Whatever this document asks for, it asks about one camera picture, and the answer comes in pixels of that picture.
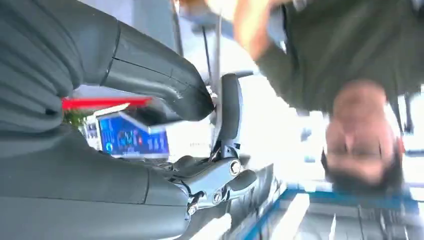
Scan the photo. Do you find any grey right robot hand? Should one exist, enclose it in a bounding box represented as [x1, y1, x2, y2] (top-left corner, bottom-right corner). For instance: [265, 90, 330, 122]
[0, 6, 258, 240]

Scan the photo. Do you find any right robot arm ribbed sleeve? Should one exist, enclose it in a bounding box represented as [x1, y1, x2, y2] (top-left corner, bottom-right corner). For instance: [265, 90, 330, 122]
[0, 0, 85, 134]

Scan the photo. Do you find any person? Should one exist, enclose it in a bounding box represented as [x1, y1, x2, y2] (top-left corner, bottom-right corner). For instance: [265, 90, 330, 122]
[178, 0, 424, 194]

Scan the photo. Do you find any ceiling light panel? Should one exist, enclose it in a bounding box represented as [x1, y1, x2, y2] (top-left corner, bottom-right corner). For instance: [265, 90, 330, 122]
[189, 213, 233, 240]
[270, 193, 311, 240]

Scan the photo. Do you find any blue display screen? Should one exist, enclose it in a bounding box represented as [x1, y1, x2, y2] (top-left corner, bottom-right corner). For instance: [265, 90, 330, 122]
[96, 111, 171, 159]

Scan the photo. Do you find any red banner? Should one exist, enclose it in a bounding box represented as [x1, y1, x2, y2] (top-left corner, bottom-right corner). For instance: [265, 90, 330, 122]
[61, 96, 154, 111]

